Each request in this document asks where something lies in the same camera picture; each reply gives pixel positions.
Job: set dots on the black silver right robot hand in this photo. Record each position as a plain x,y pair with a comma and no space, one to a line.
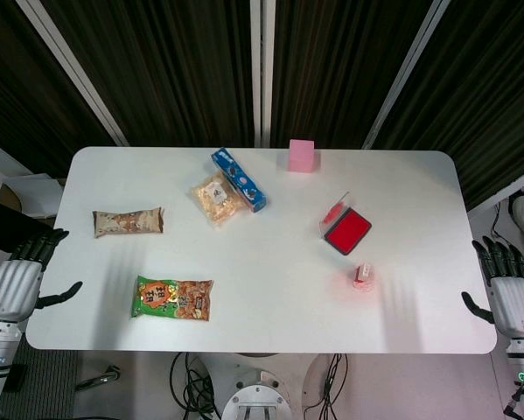
515,302

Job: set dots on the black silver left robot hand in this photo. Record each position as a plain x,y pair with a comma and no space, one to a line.
12,284

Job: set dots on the white red stamp block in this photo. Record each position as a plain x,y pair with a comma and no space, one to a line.
363,275

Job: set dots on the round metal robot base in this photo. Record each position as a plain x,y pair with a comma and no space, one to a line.
261,398

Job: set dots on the cardboard box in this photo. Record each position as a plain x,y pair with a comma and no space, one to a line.
25,194

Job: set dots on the grey ribbed floor mat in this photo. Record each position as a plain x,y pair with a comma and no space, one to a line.
47,372

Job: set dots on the brown snack wrapper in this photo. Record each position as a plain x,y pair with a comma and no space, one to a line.
128,223

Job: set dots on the green orange snack bag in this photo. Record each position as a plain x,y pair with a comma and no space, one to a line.
172,298

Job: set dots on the red ink pad case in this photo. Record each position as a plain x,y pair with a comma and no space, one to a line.
348,229

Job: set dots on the dark brown curtain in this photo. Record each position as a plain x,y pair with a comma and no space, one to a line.
169,70
340,65
16,87
493,87

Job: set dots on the clear bag of snacks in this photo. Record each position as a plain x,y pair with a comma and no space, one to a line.
215,201

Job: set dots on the blue cookie box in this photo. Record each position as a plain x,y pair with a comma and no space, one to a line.
239,179

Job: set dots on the pink foam cube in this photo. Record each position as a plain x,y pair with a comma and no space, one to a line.
302,156

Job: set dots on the white partition rail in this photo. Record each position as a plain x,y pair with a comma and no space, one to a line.
502,190

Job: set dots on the white partition post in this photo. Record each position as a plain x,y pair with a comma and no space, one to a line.
261,70
406,74
73,72

